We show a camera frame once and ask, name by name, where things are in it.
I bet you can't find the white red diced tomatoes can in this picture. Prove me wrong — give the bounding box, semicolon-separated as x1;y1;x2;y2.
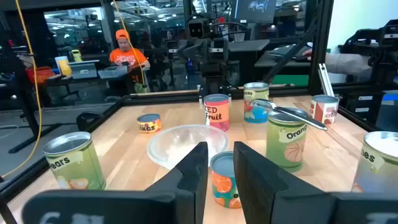
309;94;340;125

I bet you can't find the black table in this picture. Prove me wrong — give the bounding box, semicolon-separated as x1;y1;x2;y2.
228;39;271;91

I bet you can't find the yellow cable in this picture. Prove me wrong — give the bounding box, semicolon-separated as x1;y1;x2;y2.
111;0;147;90
0;0;44;180

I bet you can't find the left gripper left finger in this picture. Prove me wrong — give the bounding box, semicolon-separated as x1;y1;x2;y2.
21;141;209;224

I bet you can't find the black desk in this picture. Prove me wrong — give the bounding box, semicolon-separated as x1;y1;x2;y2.
9;73;147;155
254;43;312;68

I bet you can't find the blue green tomatoes can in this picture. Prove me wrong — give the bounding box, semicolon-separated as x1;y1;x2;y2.
243;82;271;124

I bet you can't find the grey laptop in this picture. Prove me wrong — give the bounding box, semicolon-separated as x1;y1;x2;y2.
67;60;100;80

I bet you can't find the silver aluminium extrusion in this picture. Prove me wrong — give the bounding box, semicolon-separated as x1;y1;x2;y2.
317;63;336;98

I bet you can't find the black frame clamp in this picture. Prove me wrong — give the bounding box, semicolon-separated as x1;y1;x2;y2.
76;111;104;132

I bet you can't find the small teal orange-slice can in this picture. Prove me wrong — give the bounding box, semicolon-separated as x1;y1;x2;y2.
210;151;243;210

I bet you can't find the black robot rig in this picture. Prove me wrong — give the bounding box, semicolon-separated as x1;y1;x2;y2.
338;19;398;91

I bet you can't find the blue yellow peaches can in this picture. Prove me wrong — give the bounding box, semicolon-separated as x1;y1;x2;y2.
351;131;398;194

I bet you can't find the green oranges can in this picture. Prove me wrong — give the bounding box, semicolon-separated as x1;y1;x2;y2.
266;107;309;174

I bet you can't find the red basket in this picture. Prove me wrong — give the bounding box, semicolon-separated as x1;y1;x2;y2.
25;65;56;85

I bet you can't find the yellow container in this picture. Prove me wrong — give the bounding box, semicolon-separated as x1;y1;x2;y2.
54;55;73;77

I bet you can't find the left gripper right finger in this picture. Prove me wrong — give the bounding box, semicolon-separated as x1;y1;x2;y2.
233;141;398;224

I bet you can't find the grey tray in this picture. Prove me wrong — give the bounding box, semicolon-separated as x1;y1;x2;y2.
97;64;129;80

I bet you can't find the dark wall screen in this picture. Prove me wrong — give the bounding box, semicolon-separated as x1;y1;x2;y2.
234;0;278;24

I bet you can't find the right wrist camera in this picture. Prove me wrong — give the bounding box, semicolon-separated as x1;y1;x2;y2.
187;17;211;40

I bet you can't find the green pears can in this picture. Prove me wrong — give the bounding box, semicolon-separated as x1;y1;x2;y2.
42;131;107;191

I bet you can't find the black aluminium table frame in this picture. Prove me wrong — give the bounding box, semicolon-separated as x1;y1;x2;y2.
0;0;382;224

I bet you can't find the person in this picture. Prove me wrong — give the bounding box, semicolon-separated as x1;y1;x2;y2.
108;29;152;94

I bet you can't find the red orange mixed fruit can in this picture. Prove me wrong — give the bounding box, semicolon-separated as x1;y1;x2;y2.
203;93;231;133

